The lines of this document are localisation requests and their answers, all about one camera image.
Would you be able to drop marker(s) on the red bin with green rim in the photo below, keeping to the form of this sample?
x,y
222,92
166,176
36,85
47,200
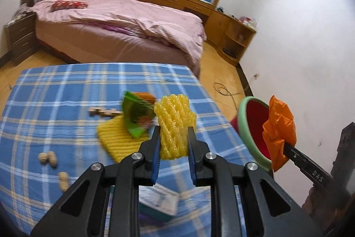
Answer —
x,y
253,126

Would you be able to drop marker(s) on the red floral pillow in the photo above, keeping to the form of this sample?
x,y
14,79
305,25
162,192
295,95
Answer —
x,y
69,5

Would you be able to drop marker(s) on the dark wooden nightstand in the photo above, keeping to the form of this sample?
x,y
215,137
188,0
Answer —
x,y
22,34

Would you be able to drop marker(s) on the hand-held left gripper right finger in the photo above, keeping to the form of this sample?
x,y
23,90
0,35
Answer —
x,y
192,162

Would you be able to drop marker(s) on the tan wooden pieces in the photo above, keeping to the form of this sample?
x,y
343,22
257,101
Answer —
x,y
104,112

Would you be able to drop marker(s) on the person's right hand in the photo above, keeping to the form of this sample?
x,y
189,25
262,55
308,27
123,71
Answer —
x,y
316,199

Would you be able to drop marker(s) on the bottles and jars cluster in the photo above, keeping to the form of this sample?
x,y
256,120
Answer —
x,y
246,21

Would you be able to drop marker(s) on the glass jar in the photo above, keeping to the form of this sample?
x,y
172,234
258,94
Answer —
x,y
240,37

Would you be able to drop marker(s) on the wooden desk cabinet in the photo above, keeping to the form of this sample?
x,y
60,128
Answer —
x,y
219,23

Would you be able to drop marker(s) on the pink duvet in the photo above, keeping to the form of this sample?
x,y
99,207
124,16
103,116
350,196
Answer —
x,y
111,12

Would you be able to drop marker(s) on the small dark desk item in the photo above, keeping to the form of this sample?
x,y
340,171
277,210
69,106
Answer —
x,y
220,8

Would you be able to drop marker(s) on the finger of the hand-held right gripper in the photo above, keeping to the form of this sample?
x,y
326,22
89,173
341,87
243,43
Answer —
x,y
298,158

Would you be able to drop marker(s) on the green snack wrapper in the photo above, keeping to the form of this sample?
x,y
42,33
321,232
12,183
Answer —
x,y
136,112

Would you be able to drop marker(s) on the peanut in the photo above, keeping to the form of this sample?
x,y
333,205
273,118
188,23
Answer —
x,y
43,158
63,182
52,159

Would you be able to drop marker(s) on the yellow foam fruit net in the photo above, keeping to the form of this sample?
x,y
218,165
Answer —
x,y
173,126

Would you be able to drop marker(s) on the white wall socket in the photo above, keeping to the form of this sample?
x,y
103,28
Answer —
x,y
256,76

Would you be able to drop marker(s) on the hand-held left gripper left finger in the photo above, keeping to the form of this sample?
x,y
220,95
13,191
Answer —
x,y
156,155

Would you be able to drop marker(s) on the black flat device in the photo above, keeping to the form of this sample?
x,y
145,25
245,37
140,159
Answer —
x,y
229,51

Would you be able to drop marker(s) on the white and teal box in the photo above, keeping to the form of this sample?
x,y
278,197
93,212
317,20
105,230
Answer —
x,y
158,202

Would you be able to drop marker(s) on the blue plaid tablecloth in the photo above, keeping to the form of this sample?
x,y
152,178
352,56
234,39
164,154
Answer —
x,y
55,103

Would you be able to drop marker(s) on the wooden bed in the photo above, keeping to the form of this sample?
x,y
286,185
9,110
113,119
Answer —
x,y
94,45

